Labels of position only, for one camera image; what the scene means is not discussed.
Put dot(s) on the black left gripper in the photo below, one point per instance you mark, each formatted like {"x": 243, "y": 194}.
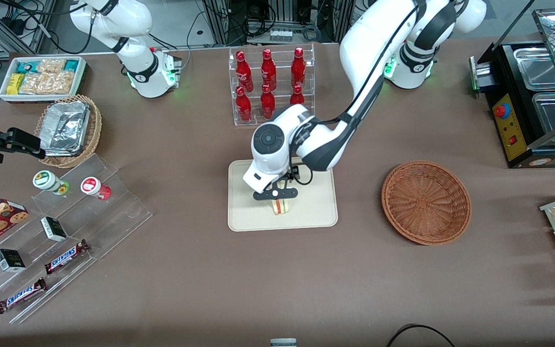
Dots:
{"x": 295, "y": 170}

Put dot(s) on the triangular sandwich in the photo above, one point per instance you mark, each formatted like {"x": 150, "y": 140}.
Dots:
{"x": 281, "y": 207}

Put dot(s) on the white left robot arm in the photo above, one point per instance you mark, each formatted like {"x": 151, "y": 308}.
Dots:
{"x": 369, "y": 48}

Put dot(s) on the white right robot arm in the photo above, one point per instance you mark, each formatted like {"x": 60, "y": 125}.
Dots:
{"x": 138, "y": 19}

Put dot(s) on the cream plastic tray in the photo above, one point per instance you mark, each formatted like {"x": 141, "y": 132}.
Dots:
{"x": 306, "y": 212}

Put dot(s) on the light wicker basket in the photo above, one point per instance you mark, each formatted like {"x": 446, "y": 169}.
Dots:
{"x": 97, "y": 127}

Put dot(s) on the brown round wicker basket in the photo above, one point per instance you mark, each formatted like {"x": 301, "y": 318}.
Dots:
{"x": 427, "y": 202}

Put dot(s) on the green lid yogurt cup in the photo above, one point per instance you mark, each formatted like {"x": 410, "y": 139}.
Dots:
{"x": 46, "y": 180}

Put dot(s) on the white plastic snack bin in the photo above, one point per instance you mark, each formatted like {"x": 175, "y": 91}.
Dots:
{"x": 3, "y": 94}

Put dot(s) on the stack of foil trays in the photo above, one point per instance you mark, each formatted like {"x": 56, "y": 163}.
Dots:
{"x": 65, "y": 127}

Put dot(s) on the yellow snack packet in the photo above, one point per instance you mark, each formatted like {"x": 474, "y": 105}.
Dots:
{"x": 15, "y": 83}

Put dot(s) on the clear cracker bag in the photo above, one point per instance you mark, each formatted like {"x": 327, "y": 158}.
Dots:
{"x": 51, "y": 65}
{"x": 60, "y": 82}
{"x": 34, "y": 84}

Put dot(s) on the red cola bottle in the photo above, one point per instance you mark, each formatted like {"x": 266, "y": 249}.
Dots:
{"x": 243, "y": 106}
{"x": 297, "y": 95}
{"x": 298, "y": 67}
{"x": 242, "y": 70}
{"x": 268, "y": 70}
{"x": 267, "y": 102}

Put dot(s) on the teal snack packet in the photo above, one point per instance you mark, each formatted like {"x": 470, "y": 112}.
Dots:
{"x": 26, "y": 66}
{"x": 71, "y": 64}

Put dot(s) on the red lid yogurt cup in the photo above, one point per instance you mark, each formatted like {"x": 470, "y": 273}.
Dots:
{"x": 91, "y": 185}

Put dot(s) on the small black carton box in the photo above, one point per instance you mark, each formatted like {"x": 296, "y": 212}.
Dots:
{"x": 10, "y": 260}
{"x": 55, "y": 230}

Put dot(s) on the clear acrylic bottle rack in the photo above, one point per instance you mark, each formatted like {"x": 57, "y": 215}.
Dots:
{"x": 231, "y": 86}

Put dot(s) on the Snickers chocolate bar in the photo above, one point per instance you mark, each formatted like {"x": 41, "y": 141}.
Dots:
{"x": 21, "y": 295}
{"x": 65, "y": 257}

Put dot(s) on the clear acrylic stepped display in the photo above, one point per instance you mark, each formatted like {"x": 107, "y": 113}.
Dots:
{"x": 123, "y": 212}

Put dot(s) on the white power strip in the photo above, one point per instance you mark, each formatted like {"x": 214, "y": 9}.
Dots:
{"x": 281, "y": 35}

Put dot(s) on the small grey device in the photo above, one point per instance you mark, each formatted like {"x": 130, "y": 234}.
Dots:
{"x": 283, "y": 342}

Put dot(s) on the red emergency button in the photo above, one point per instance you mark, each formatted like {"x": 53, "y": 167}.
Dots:
{"x": 501, "y": 111}

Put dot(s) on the black food warmer machine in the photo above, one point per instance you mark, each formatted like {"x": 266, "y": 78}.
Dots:
{"x": 511, "y": 130}

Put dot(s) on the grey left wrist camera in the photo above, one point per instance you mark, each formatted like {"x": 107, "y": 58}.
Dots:
{"x": 282, "y": 194}

